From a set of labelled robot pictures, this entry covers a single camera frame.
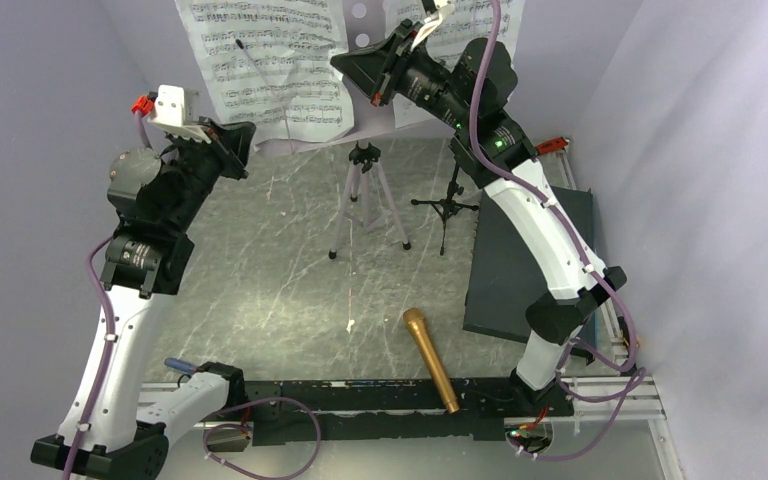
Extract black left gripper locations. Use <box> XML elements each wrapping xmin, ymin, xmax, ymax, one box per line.
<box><xmin>165</xmin><ymin>116</ymin><xmax>257</xmax><ymax>233</ymax></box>

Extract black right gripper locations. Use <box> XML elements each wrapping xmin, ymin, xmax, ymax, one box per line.
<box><xmin>333</xmin><ymin>18</ymin><xmax>475</xmax><ymax>132</ymax></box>

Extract lilac perforated music stand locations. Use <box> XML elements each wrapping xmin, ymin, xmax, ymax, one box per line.
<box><xmin>251</xmin><ymin>0</ymin><xmax>465</xmax><ymax>261</ymax></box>

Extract sheet music page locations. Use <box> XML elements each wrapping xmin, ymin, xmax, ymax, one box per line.
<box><xmin>383</xmin><ymin>0</ymin><xmax>526</xmax><ymax>129</ymax></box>
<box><xmin>176</xmin><ymin>0</ymin><xmax>355</xmax><ymax>144</ymax></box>

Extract black microphone shock-mount stand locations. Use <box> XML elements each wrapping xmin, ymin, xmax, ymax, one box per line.
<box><xmin>410</xmin><ymin>163</ymin><xmax>480</xmax><ymax>256</ymax></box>

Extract gold microphone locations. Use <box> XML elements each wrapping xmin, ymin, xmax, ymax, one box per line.
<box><xmin>402</xmin><ymin>308</ymin><xmax>460</xmax><ymax>414</ymax></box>

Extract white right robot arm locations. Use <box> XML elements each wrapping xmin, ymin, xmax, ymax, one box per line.
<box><xmin>330</xmin><ymin>20</ymin><xmax>626</xmax><ymax>415</ymax></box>

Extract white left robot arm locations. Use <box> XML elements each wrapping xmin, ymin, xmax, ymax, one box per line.
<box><xmin>30</xmin><ymin>117</ymin><xmax>256</xmax><ymax>479</ymax></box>

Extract blue marker pen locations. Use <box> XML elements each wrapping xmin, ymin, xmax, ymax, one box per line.
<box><xmin>163</xmin><ymin>357</ymin><xmax>198</xmax><ymax>375</ymax></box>

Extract dark rectangular equipment case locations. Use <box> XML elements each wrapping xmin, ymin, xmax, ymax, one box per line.
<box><xmin>462</xmin><ymin>185</ymin><xmax>598</xmax><ymax>364</ymax></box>

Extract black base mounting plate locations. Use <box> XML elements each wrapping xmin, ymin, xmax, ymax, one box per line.
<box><xmin>211</xmin><ymin>377</ymin><xmax>575</xmax><ymax>446</ymax></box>

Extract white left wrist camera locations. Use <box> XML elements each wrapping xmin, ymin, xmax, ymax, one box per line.
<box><xmin>130</xmin><ymin>85</ymin><xmax>212</xmax><ymax>149</ymax></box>

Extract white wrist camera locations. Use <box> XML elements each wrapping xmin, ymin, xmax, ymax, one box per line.
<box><xmin>130</xmin><ymin>85</ymin><xmax>212</xmax><ymax>149</ymax></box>
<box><xmin>409</xmin><ymin>0</ymin><xmax>455</xmax><ymax>52</ymax></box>

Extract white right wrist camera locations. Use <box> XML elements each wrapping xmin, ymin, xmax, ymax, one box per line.
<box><xmin>409</xmin><ymin>0</ymin><xmax>455</xmax><ymax>52</ymax></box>

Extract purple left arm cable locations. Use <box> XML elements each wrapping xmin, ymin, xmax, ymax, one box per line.
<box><xmin>59</xmin><ymin>112</ymin><xmax>323</xmax><ymax>480</ymax></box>

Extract red-handled adjustable wrench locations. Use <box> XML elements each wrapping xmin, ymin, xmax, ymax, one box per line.
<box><xmin>536</xmin><ymin>137</ymin><xmax>570</xmax><ymax>155</ymax></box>

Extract aluminium frame rails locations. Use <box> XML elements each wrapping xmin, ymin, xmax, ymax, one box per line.
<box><xmin>64</xmin><ymin>152</ymin><xmax>683</xmax><ymax>480</ymax></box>

